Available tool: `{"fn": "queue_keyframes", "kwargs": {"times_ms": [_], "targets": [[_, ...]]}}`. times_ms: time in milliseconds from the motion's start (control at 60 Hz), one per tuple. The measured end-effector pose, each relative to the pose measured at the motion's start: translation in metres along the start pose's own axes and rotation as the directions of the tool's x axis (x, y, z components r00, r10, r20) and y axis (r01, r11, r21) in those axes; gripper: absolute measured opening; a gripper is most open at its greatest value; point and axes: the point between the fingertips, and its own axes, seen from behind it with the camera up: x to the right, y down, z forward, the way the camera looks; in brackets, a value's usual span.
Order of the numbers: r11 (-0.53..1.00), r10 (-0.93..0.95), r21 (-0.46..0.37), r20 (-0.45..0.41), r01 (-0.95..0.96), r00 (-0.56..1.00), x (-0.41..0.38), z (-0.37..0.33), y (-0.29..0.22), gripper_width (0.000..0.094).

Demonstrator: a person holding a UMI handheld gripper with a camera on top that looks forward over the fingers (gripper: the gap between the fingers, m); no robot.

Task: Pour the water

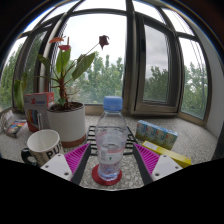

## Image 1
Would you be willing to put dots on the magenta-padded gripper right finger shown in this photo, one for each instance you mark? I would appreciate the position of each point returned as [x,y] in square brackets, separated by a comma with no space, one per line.
[165,166]

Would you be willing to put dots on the flat round red coaster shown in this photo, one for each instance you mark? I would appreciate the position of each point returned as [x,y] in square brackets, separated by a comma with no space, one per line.
[100,181]

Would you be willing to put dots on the red-flowered plant in white pot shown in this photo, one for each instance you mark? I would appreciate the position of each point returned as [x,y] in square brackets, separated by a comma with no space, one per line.
[66,125]

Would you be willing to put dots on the clear blue-capped water bottle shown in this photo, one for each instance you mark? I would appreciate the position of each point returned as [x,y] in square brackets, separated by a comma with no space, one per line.
[111,140]

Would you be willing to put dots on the small colourful flat box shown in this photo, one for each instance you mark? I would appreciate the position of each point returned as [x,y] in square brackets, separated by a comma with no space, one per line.
[15,128]

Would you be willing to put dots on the blue-green carton box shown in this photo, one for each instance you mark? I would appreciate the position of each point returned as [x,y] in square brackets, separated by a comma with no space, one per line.
[156,133]

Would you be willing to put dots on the long yellow box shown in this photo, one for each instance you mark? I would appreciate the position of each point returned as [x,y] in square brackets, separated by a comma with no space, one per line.
[170,155]

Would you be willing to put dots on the green leafy plant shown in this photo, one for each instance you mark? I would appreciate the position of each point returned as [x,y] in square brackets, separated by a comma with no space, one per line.
[18,95]

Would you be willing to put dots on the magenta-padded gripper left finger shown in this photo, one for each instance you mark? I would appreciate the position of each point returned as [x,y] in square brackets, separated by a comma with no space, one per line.
[56,165]

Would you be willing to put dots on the brown-framed window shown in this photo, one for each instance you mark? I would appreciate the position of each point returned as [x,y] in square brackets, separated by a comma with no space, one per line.
[131,66]

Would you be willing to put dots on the red white spool-print box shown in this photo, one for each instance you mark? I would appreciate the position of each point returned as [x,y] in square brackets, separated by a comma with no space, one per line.
[35,105]

